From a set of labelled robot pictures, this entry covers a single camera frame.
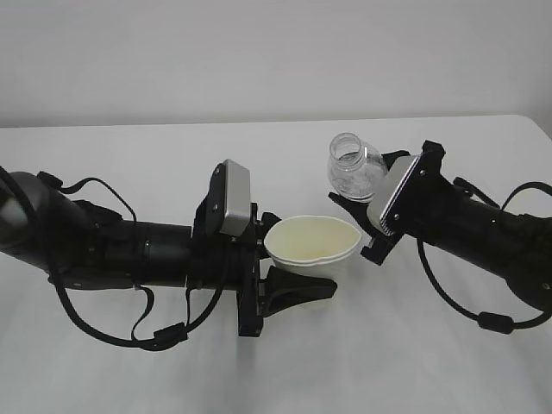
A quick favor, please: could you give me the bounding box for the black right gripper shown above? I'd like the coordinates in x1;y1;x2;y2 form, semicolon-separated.
328;141;457;265

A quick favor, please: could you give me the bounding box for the clear green-label water bottle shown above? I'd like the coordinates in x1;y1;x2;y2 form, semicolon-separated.
328;132;388;204

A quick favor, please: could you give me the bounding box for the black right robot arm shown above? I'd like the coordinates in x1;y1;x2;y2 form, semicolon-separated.
329;141;551;311

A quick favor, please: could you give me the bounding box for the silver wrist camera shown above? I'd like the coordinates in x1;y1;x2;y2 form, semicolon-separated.
367;154;422;236
205;159;251;237

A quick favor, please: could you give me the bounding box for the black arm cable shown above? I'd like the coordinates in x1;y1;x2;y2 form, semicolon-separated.
36;170;229;353
416;176;552;334

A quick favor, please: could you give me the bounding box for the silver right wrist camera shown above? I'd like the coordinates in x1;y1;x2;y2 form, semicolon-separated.
367;154;422;236

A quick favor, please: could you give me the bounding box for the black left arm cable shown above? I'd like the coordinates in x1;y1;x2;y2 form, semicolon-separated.
36;170;229;353

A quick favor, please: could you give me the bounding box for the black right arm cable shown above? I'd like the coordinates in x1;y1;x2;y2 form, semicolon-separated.
416;176;552;334

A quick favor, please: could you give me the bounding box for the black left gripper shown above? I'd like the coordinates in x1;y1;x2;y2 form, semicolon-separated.
189;200;337;339

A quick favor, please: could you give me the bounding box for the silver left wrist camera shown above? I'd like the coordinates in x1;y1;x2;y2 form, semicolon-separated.
205;159;251;237

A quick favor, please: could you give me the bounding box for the white paper cup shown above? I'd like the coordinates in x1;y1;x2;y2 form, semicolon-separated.
264;216;362;280

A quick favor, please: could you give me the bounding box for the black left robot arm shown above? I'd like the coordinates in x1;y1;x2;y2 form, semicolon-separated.
1;160;337;351

